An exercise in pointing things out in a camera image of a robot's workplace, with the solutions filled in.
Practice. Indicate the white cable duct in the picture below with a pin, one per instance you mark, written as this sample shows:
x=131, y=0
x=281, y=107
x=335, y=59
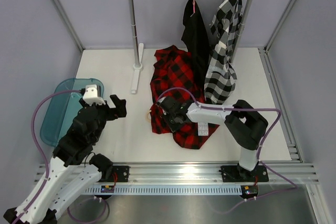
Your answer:
x=171, y=190

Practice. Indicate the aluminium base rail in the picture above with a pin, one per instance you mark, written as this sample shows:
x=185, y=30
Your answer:
x=208, y=173

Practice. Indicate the white black plaid shirt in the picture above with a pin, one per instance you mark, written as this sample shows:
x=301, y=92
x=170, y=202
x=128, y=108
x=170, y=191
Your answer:
x=220, y=80

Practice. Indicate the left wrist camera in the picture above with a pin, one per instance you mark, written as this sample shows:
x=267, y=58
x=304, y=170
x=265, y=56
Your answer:
x=92, y=94

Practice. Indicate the right aluminium frame post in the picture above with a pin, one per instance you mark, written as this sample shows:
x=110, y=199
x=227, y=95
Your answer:
x=279, y=25

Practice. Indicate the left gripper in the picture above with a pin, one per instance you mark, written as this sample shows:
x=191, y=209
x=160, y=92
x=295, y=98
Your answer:
x=119, y=111

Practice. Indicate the wooden hanger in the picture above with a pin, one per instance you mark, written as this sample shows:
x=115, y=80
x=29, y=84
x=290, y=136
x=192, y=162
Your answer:
x=148, y=116

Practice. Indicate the teal plastic bin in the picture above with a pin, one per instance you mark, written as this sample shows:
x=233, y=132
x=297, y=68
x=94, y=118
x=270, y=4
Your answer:
x=63, y=108

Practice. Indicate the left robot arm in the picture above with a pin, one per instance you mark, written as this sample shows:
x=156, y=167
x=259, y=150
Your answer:
x=51, y=196

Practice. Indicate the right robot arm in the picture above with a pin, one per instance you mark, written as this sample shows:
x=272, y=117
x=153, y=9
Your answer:
x=246, y=125

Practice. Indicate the left aluminium frame post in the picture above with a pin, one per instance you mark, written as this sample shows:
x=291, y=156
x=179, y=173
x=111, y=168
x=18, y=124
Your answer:
x=67, y=23

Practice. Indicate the aluminium frame post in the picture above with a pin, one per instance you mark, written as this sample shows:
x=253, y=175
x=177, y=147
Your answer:
x=67, y=23
x=279, y=25

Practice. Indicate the red black plaid shirt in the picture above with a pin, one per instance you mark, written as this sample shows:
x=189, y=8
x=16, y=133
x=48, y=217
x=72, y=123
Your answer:
x=173, y=69

